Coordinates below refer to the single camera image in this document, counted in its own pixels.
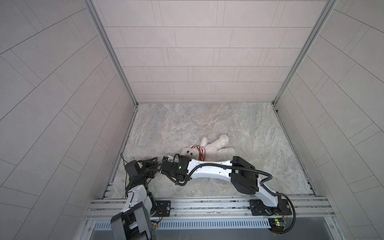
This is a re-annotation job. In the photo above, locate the red white striped shirt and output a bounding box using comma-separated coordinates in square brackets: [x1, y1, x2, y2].
[190, 145, 206, 162]

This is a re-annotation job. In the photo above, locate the white plush teddy bear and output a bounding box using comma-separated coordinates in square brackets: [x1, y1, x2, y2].
[181, 134, 236, 162]

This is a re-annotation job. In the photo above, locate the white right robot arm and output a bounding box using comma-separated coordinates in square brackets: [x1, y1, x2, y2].
[160, 156, 295, 216]

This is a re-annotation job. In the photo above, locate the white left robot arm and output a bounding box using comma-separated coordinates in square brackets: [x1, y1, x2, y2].
[111, 158, 158, 240]

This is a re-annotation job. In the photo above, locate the left green circuit board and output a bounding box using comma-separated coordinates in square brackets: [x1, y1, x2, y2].
[151, 220, 159, 229]

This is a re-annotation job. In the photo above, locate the green circuit board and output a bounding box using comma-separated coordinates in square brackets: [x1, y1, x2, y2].
[151, 220, 159, 229]
[268, 218, 287, 233]

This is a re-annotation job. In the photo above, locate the right green circuit board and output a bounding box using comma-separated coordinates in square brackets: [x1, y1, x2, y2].
[268, 218, 287, 233]

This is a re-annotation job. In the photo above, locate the black corrugated cable conduit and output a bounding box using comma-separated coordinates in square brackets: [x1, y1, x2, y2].
[149, 153, 297, 234]

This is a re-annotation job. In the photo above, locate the aluminium corner post left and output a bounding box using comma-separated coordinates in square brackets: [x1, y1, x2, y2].
[85, 0, 139, 108]

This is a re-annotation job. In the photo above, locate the aluminium corner post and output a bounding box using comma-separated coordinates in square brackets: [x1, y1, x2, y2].
[272, 0, 338, 108]
[85, 0, 139, 108]

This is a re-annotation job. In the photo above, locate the aluminium corner post right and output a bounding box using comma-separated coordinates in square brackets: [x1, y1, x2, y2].
[272, 0, 338, 108]

